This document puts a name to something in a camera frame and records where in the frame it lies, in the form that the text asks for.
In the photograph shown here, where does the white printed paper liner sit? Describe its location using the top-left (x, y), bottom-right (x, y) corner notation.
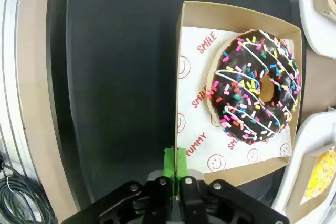
top-left (177, 25), bottom-right (294, 174)

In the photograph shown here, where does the aluminium table frame rail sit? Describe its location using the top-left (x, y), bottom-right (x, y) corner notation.
top-left (0, 0), bottom-right (40, 224)

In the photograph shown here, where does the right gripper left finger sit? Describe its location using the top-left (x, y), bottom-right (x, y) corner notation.
top-left (60, 147), bottom-right (175, 224)

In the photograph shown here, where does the black plastic serving tray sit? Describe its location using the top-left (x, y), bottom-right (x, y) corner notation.
top-left (46, 0), bottom-right (307, 224)

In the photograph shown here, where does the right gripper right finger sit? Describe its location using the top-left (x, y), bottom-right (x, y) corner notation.
top-left (175, 148), bottom-right (289, 224)

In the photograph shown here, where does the chocolate donut with rainbow sprinkles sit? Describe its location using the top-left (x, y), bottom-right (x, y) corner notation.
top-left (206, 29), bottom-right (302, 143)

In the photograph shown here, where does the black cable bundle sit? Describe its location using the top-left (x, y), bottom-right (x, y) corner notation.
top-left (0, 159), bottom-right (57, 224)

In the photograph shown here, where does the yellow glazed sprinkle donut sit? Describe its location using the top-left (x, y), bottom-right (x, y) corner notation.
top-left (304, 149), bottom-right (336, 200)

